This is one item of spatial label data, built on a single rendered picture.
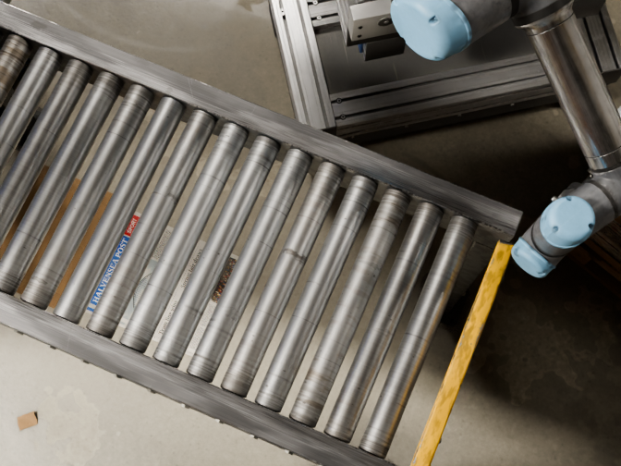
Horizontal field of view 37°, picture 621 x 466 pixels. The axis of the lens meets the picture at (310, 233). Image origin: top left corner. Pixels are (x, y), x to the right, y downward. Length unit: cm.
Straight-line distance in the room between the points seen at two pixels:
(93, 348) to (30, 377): 87
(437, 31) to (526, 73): 111
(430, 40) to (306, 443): 69
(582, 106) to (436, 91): 94
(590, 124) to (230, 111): 65
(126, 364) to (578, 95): 87
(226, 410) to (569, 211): 65
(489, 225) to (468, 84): 78
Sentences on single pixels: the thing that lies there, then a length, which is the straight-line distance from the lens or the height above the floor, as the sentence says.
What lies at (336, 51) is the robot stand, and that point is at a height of 21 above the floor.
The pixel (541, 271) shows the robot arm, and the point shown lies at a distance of 158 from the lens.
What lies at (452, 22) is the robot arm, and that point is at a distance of 135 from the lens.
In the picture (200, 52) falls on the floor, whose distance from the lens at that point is 268.
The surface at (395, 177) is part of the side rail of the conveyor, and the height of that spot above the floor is 80.
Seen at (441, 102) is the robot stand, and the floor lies 23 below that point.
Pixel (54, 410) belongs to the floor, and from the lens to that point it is 249.
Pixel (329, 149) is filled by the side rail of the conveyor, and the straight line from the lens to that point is 170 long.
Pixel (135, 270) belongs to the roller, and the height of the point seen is 79.
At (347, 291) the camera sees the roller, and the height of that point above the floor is 80.
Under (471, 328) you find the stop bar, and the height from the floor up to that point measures 82.
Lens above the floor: 239
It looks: 75 degrees down
